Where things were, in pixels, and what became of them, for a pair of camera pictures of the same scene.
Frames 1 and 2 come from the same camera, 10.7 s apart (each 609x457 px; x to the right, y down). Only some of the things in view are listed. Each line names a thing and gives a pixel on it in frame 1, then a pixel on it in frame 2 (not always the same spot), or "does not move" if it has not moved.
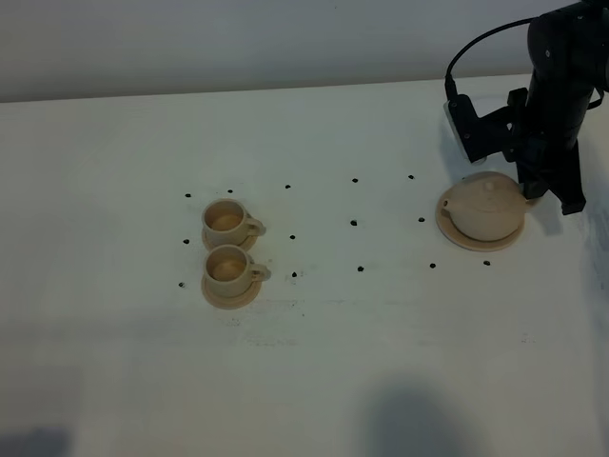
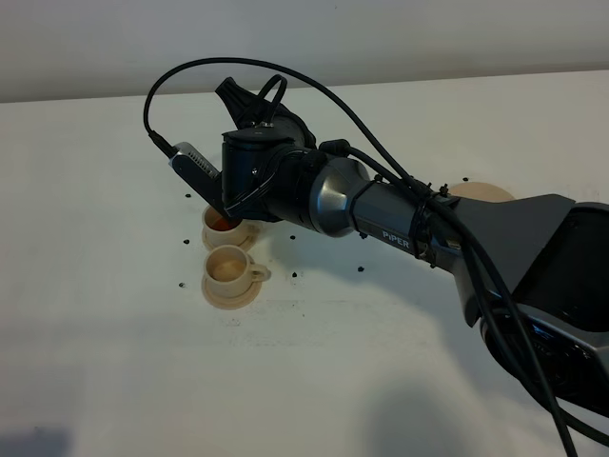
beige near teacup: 230,272 does not move
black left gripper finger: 536,174 → 245,107
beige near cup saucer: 231,302 does not move
